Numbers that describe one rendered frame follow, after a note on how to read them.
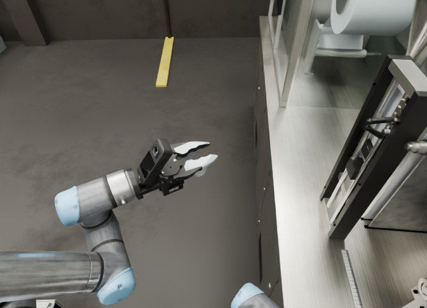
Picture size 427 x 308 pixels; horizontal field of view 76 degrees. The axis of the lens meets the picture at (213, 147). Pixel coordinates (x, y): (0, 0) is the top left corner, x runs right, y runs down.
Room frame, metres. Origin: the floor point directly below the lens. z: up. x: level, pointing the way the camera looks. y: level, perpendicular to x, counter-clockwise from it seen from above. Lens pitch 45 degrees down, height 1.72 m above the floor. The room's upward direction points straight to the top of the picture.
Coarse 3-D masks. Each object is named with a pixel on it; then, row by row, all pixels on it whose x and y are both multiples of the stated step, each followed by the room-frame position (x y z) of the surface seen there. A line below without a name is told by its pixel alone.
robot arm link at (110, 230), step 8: (112, 216) 0.34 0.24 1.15; (104, 224) 0.31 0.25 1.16; (112, 224) 0.32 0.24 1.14; (88, 232) 0.30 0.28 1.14; (96, 232) 0.30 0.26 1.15; (104, 232) 0.30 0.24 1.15; (112, 232) 0.30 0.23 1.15; (120, 232) 0.31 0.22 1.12; (88, 240) 0.29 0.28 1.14; (96, 240) 0.28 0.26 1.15; (104, 240) 0.28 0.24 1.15; (88, 248) 0.27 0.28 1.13
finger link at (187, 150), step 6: (186, 144) 0.48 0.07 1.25; (192, 144) 0.49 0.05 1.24; (198, 144) 0.49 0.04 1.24; (204, 144) 0.49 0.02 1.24; (180, 150) 0.47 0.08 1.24; (186, 150) 0.47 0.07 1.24; (192, 150) 0.48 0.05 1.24; (180, 156) 0.46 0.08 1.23; (186, 156) 0.48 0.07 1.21; (192, 156) 0.49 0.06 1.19
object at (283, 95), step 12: (300, 12) 1.11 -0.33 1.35; (276, 24) 1.71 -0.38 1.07; (300, 24) 1.10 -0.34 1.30; (276, 36) 1.68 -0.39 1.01; (300, 36) 1.10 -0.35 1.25; (276, 60) 1.52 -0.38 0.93; (288, 60) 1.13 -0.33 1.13; (276, 72) 1.39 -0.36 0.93; (288, 72) 1.10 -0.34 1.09; (288, 84) 1.10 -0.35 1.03
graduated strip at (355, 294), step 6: (342, 252) 0.36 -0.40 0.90; (342, 258) 0.35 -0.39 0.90; (348, 258) 0.35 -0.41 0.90; (348, 264) 0.33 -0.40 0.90; (348, 270) 0.31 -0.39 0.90; (348, 276) 0.29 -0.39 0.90; (354, 276) 0.29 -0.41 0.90; (354, 282) 0.28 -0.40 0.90; (354, 288) 0.26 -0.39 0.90; (354, 294) 0.25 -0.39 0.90; (354, 300) 0.23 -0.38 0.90; (360, 300) 0.23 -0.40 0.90; (360, 306) 0.22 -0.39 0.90
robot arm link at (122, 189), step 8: (112, 176) 0.38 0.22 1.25; (120, 176) 0.38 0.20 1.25; (112, 184) 0.36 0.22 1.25; (120, 184) 0.36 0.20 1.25; (128, 184) 0.36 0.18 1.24; (112, 192) 0.34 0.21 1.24; (120, 192) 0.35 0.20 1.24; (128, 192) 0.35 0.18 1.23; (120, 200) 0.34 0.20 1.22; (128, 200) 0.35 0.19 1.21
